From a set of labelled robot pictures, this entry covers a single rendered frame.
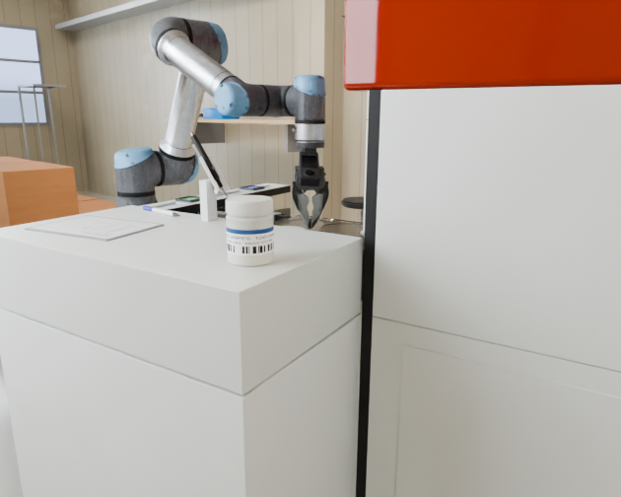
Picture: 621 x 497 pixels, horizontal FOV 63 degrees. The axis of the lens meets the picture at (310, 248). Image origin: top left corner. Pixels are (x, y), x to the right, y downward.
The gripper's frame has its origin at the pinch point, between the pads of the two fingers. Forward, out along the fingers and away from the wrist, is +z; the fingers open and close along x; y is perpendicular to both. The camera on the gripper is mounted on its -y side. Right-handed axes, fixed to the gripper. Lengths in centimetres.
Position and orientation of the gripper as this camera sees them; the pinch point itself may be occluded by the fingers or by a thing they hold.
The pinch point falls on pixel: (310, 224)
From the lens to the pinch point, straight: 127.1
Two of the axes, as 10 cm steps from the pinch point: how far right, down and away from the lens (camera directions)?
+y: -0.8, -2.5, 9.6
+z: -0.1, 9.7, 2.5
